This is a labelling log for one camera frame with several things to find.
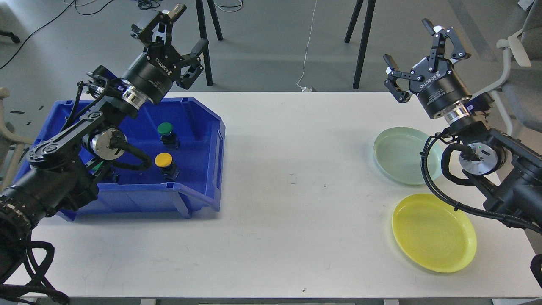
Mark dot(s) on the yellow push button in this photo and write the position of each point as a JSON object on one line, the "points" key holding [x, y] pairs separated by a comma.
{"points": [[168, 167]]}

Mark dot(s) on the blue plastic bin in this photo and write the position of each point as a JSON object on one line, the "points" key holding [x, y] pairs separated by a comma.
{"points": [[198, 159]]}

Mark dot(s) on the black stand legs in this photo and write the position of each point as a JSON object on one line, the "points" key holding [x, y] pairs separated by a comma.
{"points": [[371, 4], [203, 34]]}

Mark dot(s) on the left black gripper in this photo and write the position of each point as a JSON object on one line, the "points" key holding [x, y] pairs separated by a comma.
{"points": [[160, 65]]}

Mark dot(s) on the right black stand legs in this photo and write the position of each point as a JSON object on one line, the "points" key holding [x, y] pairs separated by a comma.
{"points": [[371, 4]]}

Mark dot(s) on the left black stand legs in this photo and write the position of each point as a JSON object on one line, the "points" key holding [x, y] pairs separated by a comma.
{"points": [[203, 34]]}

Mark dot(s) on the light green plate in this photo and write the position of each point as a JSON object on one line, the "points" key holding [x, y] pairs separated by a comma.
{"points": [[397, 153]]}

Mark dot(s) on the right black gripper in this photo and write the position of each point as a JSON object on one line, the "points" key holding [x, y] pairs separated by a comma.
{"points": [[440, 87]]}

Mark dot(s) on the beige chair at left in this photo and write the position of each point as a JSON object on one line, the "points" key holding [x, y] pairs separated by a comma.
{"points": [[9, 138]]}

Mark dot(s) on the grey office chair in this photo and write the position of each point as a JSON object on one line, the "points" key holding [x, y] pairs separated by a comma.
{"points": [[518, 90]]}

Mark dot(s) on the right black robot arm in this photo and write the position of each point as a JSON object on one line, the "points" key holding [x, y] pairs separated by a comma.
{"points": [[504, 170]]}

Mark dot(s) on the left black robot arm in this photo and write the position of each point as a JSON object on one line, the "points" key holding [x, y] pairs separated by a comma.
{"points": [[65, 170]]}

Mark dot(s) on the yellow plate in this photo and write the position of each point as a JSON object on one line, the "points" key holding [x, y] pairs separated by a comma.
{"points": [[432, 234]]}

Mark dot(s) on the green push button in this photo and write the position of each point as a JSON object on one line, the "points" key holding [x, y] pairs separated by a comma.
{"points": [[102, 175], [167, 136]]}

